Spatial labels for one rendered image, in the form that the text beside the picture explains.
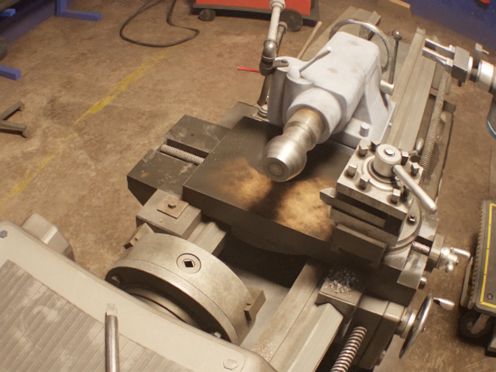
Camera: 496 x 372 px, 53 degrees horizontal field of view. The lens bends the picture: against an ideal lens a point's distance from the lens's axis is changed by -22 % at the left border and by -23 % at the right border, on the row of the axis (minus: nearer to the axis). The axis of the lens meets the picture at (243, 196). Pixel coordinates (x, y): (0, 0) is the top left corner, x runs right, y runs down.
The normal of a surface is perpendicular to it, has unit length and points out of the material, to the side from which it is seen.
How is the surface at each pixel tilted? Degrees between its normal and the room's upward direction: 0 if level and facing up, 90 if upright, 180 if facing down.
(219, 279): 34
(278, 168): 90
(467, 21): 90
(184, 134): 0
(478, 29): 90
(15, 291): 0
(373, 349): 90
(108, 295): 0
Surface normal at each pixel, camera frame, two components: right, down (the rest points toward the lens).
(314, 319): -0.59, -0.76
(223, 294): 0.65, -0.31
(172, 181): 0.07, -0.72
